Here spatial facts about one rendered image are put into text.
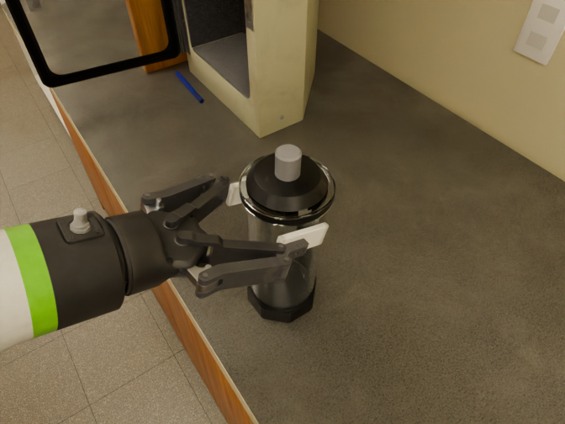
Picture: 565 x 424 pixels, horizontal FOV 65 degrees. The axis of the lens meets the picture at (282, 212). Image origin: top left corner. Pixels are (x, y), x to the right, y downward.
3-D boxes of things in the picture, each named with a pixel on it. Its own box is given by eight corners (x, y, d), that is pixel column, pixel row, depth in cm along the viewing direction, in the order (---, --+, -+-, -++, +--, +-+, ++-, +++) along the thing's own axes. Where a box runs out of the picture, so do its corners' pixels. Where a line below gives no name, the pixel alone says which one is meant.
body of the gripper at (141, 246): (130, 260, 35) (228, 233, 41) (93, 198, 40) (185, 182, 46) (127, 318, 40) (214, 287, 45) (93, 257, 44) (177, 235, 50)
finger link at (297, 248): (266, 249, 45) (283, 268, 44) (303, 237, 48) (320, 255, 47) (263, 259, 46) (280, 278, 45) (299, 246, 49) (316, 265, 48)
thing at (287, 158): (295, 160, 55) (298, 116, 50) (342, 204, 50) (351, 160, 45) (231, 188, 51) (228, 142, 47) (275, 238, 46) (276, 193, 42)
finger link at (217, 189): (170, 253, 45) (159, 247, 45) (225, 204, 54) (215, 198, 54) (174, 225, 43) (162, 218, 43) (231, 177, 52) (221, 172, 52)
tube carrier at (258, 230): (290, 248, 70) (298, 140, 54) (333, 297, 64) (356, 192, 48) (231, 280, 66) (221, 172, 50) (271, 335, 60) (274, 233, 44)
